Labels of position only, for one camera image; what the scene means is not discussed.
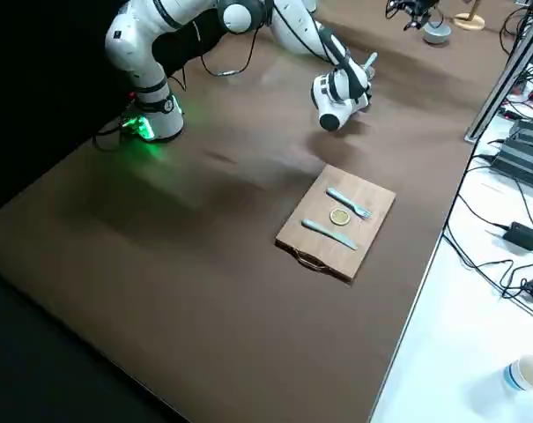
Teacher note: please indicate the white paper cup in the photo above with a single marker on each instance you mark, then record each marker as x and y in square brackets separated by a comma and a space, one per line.
[523, 376]

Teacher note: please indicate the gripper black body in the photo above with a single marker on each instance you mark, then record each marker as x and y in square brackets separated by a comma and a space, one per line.
[422, 5]

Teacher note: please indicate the lemon slice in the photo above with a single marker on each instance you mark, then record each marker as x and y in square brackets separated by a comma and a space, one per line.
[339, 216]

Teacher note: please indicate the green plastic knife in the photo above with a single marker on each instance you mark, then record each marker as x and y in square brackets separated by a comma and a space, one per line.
[325, 231]

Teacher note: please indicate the black power supply box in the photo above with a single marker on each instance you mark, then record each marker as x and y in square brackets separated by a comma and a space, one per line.
[523, 152]

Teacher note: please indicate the grey-blue round bowl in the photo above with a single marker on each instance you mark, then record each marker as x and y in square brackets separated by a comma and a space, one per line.
[437, 34]

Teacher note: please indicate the wooden cutting board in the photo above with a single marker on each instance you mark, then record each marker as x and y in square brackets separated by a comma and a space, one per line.
[336, 238]

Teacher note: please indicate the wooden cup stand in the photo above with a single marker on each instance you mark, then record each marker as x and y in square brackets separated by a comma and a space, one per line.
[468, 21]

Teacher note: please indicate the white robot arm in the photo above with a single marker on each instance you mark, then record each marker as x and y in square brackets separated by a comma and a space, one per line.
[134, 48]

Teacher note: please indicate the aluminium frame profile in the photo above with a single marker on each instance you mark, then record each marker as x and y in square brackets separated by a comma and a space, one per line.
[508, 70]

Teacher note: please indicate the blue plastic fork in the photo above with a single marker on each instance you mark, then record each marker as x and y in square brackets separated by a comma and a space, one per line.
[343, 198]

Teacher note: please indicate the green plastic spoon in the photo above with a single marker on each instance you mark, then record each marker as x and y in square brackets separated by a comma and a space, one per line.
[371, 61]

